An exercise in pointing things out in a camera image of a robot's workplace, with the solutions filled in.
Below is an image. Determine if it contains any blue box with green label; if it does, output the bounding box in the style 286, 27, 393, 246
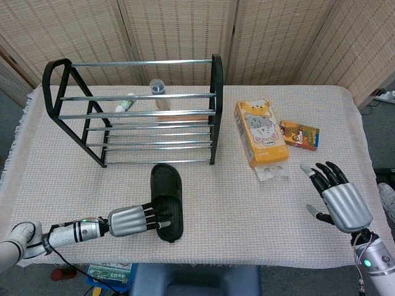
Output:
85, 262, 136, 294

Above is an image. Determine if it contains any white power strip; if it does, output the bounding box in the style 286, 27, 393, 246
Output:
375, 89, 395, 104

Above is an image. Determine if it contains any red cylinder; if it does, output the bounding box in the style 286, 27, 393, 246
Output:
51, 267, 77, 282

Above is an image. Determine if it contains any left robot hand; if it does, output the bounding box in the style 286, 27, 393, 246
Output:
107, 201, 174, 237

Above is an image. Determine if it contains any orange cat tissue pack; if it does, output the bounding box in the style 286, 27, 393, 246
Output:
235, 98, 291, 182

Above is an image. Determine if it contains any checked pink tablecloth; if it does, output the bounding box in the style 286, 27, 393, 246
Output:
0, 84, 381, 269

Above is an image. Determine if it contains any black metal shoe rack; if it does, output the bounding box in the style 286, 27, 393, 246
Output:
42, 54, 223, 168

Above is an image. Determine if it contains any black cable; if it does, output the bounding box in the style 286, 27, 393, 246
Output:
52, 246, 130, 296

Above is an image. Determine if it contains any black slipper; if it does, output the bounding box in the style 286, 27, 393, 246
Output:
150, 163, 185, 244

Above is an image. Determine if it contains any small colourful snack box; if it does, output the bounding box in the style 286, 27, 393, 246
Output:
279, 120, 320, 152

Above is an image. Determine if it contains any green white tube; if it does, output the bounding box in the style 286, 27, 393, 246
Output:
115, 92, 137, 113

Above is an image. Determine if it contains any blue grey chair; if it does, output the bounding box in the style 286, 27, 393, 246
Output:
128, 263, 263, 296

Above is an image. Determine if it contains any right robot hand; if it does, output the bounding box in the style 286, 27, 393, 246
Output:
300, 161, 373, 234

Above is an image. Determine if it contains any grey sneaker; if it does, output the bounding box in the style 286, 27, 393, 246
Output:
377, 182, 395, 221

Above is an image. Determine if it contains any clear plastic bottle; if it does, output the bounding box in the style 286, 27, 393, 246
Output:
149, 78, 171, 111

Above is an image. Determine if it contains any beige folding screen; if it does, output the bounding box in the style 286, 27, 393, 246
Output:
0, 0, 395, 107

